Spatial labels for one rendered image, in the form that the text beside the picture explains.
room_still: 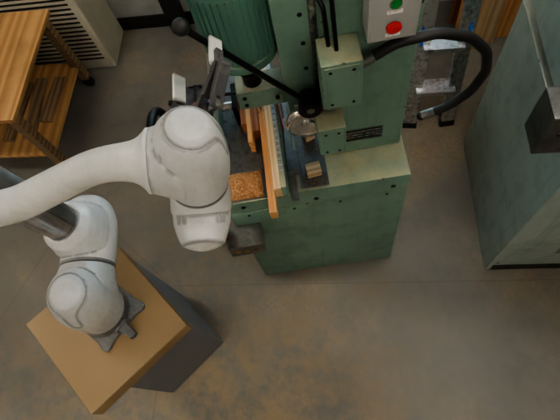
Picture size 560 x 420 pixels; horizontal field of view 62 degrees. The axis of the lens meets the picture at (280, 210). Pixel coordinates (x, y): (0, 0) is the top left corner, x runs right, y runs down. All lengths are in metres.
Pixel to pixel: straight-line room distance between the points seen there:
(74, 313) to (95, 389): 0.31
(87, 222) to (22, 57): 1.35
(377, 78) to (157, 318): 0.96
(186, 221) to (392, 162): 0.82
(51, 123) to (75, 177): 2.02
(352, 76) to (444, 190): 1.37
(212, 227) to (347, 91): 0.47
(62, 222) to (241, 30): 0.69
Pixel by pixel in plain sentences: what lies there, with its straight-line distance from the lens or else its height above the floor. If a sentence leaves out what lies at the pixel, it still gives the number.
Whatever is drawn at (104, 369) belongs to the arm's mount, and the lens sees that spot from 1.59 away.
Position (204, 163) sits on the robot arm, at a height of 1.52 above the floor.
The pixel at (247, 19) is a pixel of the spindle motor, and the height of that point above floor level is 1.35.
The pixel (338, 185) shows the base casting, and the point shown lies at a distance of 1.43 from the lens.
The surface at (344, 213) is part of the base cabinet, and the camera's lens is 1.63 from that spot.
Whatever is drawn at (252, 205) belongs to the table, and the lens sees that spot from 1.35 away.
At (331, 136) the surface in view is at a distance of 1.21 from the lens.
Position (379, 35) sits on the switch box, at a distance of 1.02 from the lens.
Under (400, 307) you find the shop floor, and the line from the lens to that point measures 2.14.
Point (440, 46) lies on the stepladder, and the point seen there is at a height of 0.51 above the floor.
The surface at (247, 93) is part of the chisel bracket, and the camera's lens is 1.31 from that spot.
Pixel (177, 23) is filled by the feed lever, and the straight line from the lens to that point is 0.97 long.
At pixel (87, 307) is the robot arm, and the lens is 1.37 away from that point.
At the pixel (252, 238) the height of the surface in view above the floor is 0.62.
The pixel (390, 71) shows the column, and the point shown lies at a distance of 1.21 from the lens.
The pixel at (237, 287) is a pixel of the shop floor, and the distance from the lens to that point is 2.20.
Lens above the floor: 2.08
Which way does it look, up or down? 65 degrees down
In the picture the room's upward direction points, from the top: 19 degrees counter-clockwise
